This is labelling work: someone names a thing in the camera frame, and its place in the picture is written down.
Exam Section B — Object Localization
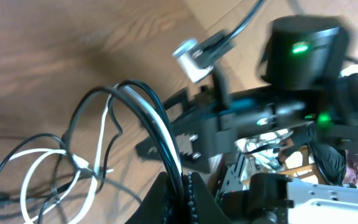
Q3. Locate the thin black cable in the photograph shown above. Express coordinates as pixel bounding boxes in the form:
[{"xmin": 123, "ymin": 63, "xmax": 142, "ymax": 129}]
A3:
[{"xmin": 0, "ymin": 133, "xmax": 142, "ymax": 224}]

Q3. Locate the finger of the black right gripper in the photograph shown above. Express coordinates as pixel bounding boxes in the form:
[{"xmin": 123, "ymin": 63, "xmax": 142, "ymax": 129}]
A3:
[{"xmin": 135, "ymin": 124, "xmax": 210, "ymax": 173}]

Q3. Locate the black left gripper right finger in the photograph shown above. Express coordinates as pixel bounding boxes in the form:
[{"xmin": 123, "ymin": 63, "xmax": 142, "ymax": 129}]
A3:
[{"xmin": 184, "ymin": 172, "xmax": 231, "ymax": 224}]

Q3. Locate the thick black cable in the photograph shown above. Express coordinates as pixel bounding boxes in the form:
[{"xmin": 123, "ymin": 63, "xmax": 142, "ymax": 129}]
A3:
[{"xmin": 62, "ymin": 79, "xmax": 186, "ymax": 200}]

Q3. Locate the right camera cable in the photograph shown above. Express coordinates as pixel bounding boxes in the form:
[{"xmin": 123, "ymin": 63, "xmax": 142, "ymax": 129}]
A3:
[{"xmin": 194, "ymin": 0, "xmax": 267, "ymax": 69}]

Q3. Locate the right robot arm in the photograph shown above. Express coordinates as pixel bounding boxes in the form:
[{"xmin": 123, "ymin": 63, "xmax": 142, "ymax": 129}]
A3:
[{"xmin": 152, "ymin": 15, "xmax": 358, "ymax": 172}]

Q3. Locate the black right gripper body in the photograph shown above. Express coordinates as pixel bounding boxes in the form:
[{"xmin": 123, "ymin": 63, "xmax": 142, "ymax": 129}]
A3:
[{"xmin": 169, "ymin": 90, "xmax": 291, "ymax": 173}]

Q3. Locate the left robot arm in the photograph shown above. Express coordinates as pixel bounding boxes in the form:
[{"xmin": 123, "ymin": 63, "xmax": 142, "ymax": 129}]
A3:
[{"xmin": 128, "ymin": 172, "xmax": 358, "ymax": 224}]

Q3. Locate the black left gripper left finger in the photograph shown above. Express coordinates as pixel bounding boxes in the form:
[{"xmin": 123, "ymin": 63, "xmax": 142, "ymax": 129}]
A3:
[{"xmin": 132, "ymin": 172, "xmax": 177, "ymax": 224}]

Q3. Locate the white cable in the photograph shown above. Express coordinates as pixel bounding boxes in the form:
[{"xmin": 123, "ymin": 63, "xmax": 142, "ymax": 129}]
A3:
[{"xmin": 0, "ymin": 85, "xmax": 183, "ymax": 224}]

